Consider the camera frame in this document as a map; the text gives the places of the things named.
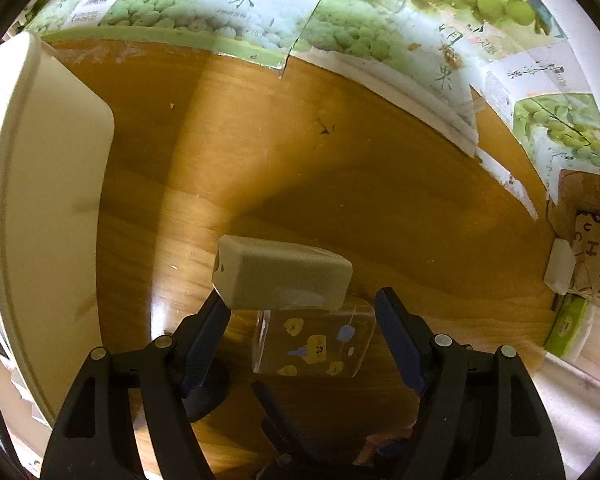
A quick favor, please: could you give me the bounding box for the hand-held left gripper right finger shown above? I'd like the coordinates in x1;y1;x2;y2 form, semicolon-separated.
374;287;567;480

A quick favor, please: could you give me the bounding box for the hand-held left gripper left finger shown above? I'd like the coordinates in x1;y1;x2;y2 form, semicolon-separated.
39;289;232;480

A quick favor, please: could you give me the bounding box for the clear box with white lid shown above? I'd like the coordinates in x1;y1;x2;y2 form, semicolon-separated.
211;234;377;378

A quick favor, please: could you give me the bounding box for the white plastic storage tray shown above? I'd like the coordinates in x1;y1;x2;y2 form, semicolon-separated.
0;30;117;428

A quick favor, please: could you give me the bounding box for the green tissue box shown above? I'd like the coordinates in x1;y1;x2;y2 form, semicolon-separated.
545;294;595;361

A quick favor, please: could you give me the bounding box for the white eraser block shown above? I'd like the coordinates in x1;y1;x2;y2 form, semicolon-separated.
544;239;577;295

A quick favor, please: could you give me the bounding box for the white floral cloth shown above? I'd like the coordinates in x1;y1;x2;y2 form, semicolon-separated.
530;335;600;461

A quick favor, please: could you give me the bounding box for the brown cardboard piece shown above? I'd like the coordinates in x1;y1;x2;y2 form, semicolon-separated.
547;169;600;223

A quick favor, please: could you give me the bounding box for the grape print cardboard sheet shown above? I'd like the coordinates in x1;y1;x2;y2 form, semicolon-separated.
480;40;600;196
27;0;348;70
287;0;571;157

